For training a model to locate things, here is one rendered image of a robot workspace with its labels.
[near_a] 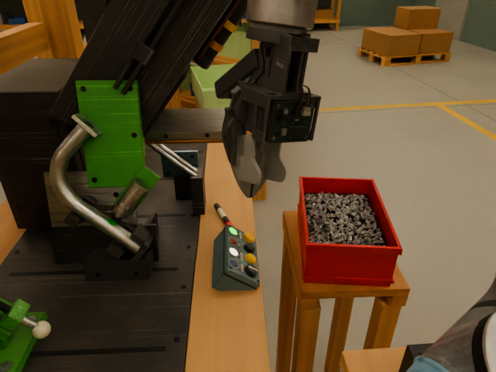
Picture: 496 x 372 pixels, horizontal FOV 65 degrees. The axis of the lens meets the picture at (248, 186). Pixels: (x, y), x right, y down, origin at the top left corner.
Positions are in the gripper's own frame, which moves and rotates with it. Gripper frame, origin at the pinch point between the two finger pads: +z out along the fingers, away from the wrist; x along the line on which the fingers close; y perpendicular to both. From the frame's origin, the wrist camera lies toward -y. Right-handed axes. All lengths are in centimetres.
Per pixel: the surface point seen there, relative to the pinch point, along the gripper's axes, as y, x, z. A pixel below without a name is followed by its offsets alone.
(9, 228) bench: -61, -31, 35
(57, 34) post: -119, -11, -7
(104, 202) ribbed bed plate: -35.3, -12.2, 18.2
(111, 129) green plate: -35.1, -10.5, 2.4
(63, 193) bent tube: -34.1, -19.8, 14.6
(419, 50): -380, 524, -2
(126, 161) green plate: -32.9, -8.2, 8.3
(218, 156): -67, 30, 23
